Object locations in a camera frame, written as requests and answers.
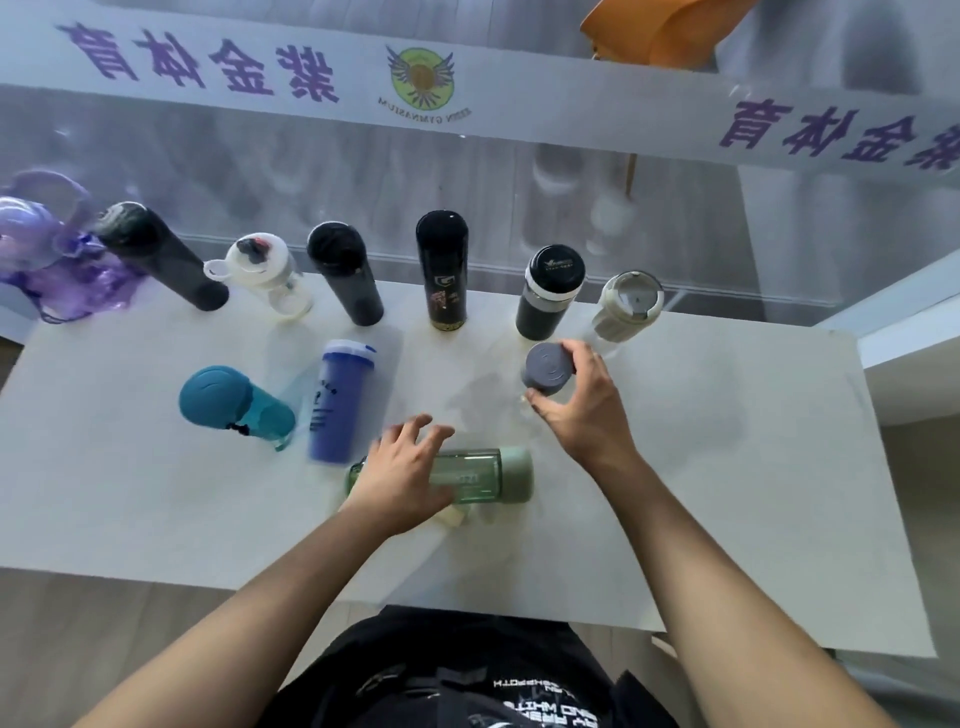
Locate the orange plastic chair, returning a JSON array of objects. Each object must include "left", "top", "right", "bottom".
[{"left": 578, "top": 0, "right": 759, "bottom": 200}]

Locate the person's black shirt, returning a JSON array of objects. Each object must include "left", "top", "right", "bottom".
[{"left": 258, "top": 605, "right": 680, "bottom": 728}]

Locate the person's right hand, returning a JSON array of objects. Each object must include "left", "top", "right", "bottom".
[{"left": 524, "top": 338, "right": 639, "bottom": 474}]

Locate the clear bottle grey lid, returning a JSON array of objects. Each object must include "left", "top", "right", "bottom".
[{"left": 519, "top": 341, "right": 579, "bottom": 406}]

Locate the person's left forearm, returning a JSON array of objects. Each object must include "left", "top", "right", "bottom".
[{"left": 74, "top": 509, "right": 436, "bottom": 728}]

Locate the tall black printed thermos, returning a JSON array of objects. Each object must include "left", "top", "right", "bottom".
[{"left": 415, "top": 209, "right": 471, "bottom": 332}]

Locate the white table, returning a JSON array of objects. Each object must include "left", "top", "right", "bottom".
[{"left": 0, "top": 277, "right": 939, "bottom": 661}]

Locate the purple cartoon kids bottle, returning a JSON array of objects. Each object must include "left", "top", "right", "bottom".
[{"left": 0, "top": 169, "right": 148, "bottom": 325}]

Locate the clear bottle white lid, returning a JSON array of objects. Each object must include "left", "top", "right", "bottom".
[{"left": 203, "top": 232, "right": 314, "bottom": 322}]

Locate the person's right forearm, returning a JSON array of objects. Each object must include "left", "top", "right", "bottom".
[{"left": 592, "top": 449, "right": 898, "bottom": 728}]

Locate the clear bottle beige lid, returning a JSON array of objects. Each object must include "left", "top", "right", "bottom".
[{"left": 588, "top": 270, "right": 667, "bottom": 361}]

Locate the black bottle with strap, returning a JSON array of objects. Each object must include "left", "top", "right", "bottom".
[{"left": 93, "top": 200, "right": 231, "bottom": 313}]

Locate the person's left hand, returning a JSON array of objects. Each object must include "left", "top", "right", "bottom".
[{"left": 341, "top": 413, "right": 457, "bottom": 538}]

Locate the teal lidded bottle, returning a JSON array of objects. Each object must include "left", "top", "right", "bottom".
[{"left": 178, "top": 365, "right": 298, "bottom": 453}]

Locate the frosted window banner strip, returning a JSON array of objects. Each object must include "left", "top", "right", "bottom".
[{"left": 0, "top": 0, "right": 960, "bottom": 178}]

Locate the black tumbler with flip lid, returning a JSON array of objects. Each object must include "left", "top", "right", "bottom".
[{"left": 305, "top": 220, "right": 385, "bottom": 328}]

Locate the green Xingzi bottle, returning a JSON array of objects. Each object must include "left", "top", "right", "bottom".
[{"left": 343, "top": 446, "right": 535, "bottom": 530}]

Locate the blue translucent bottle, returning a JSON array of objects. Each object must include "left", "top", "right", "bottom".
[{"left": 308, "top": 338, "right": 378, "bottom": 466}]

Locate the black steel-banded thermos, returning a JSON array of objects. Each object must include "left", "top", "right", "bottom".
[{"left": 514, "top": 243, "right": 587, "bottom": 343}]

